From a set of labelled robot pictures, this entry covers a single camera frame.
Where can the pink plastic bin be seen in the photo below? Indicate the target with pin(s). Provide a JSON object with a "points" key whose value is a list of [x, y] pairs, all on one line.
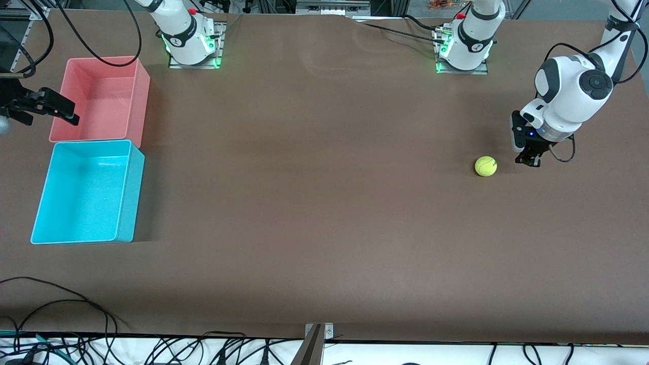
{"points": [[106, 101]]}

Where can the silver metal bracket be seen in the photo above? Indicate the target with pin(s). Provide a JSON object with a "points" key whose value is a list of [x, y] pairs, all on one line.
{"points": [[328, 332]]}

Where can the orange background object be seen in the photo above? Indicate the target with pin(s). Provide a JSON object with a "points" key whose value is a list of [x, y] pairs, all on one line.
{"points": [[441, 4]]}

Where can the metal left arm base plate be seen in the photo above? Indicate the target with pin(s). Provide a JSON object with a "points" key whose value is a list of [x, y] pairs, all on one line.
{"points": [[481, 71]]}

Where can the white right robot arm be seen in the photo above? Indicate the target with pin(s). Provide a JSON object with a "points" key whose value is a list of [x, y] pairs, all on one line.
{"points": [[182, 35]]}

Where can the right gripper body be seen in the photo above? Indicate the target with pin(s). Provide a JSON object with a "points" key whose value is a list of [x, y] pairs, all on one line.
{"points": [[11, 95]]}

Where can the silver aluminium rail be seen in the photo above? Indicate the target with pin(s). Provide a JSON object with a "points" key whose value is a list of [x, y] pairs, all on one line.
{"points": [[332, 7]]}

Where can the blue plastic bin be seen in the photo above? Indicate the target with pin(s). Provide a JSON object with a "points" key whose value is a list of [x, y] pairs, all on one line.
{"points": [[86, 203]]}

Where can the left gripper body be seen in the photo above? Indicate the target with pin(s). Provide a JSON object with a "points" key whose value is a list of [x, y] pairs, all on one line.
{"points": [[537, 150]]}

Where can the black power plug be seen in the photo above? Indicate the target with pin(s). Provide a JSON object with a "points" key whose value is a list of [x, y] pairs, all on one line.
{"points": [[221, 358], [264, 356]]}

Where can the dark grey metal post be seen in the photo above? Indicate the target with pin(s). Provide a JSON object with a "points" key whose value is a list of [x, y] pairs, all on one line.
{"points": [[309, 352]]}

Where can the yellow tennis ball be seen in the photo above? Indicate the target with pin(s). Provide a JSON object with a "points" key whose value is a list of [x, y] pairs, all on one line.
{"points": [[485, 166]]}

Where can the silver corner bracket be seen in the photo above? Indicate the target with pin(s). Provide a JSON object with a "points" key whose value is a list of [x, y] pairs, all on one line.
{"points": [[39, 13]]}

